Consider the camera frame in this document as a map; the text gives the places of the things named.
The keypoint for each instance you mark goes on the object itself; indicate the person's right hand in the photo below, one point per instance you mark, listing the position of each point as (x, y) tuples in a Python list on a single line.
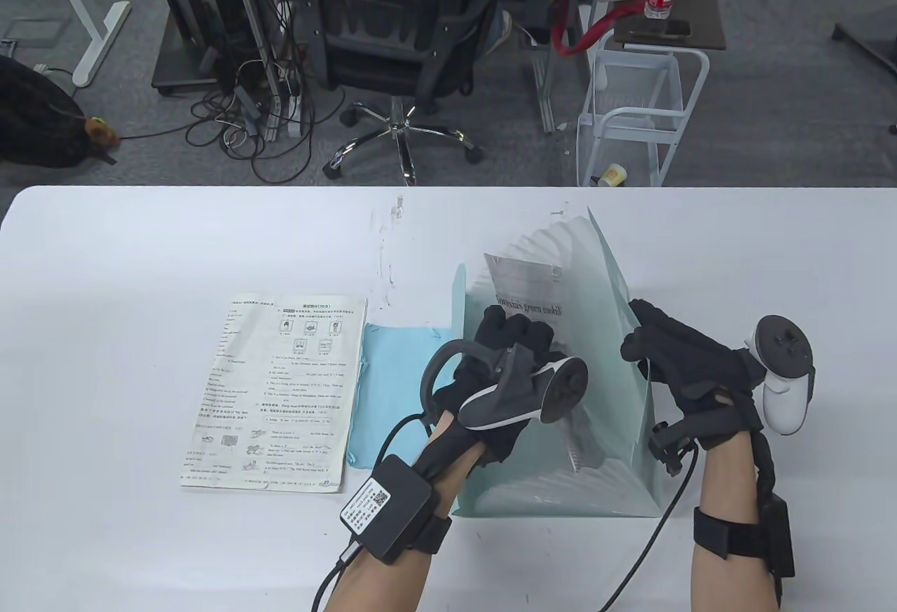
[(694, 374)]

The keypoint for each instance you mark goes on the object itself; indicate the person's left hand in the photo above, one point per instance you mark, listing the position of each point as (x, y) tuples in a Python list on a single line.
[(518, 338)]

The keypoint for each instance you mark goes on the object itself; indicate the grey newspaper document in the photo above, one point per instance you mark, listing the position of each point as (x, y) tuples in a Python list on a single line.
[(525, 282)]

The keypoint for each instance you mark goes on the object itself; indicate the black and white handheld controller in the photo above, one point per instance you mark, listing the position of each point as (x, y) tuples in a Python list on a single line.
[(560, 391), (785, 352)]

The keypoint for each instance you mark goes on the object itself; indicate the white printed test paper document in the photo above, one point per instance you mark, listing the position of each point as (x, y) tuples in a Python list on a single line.
[(280, 388)]

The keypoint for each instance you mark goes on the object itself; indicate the person's left forearm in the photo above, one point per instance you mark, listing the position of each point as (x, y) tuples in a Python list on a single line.
[(392, 584)]

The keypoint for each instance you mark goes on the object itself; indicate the black labelled wrist box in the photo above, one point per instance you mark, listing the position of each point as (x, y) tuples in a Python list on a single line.
[(779, 535), (385, 507)]

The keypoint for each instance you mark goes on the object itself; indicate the yellow paper cup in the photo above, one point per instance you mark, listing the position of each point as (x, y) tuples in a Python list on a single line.
[(614, 176)]

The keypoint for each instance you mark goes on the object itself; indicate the black office chair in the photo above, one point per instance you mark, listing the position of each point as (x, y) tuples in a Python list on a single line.
[(378, 58)]

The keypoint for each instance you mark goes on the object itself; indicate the white power strip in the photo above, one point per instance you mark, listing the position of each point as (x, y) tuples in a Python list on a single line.
[(293, 114)]

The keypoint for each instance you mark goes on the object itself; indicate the black floor box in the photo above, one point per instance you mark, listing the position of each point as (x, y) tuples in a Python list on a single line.
[(536, 9)]

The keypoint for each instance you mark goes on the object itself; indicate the black smartphone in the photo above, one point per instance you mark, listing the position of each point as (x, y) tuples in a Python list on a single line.
[(666, 27)]

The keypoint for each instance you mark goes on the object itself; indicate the dark brown side table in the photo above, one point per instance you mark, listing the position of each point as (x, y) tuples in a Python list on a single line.
[(704, 9)]

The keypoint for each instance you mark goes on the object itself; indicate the black stand base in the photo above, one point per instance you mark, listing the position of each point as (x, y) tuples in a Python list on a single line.
[(869, 44)]

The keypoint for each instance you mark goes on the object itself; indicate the black rolling stand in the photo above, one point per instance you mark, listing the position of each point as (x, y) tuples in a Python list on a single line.
[(175, 76)]

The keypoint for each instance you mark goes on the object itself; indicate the brown plush toy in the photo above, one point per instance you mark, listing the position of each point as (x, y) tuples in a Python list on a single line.
[(101, 132)]

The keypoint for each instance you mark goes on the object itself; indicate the black backpack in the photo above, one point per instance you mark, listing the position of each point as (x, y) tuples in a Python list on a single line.
[(35, 114)]

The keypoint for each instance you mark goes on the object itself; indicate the grey floor outlet plate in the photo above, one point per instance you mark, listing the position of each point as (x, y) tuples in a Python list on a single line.
[(31, 30)]

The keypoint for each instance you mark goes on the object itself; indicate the black wrist camera block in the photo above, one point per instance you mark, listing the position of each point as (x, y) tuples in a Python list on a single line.
[(673, 444)]

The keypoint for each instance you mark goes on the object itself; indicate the silver aluminium profile post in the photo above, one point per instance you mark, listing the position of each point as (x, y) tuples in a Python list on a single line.
[(545, 100)]

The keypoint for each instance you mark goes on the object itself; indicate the silver aluminium frame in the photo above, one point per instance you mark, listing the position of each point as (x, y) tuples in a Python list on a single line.
[(252, 16)]

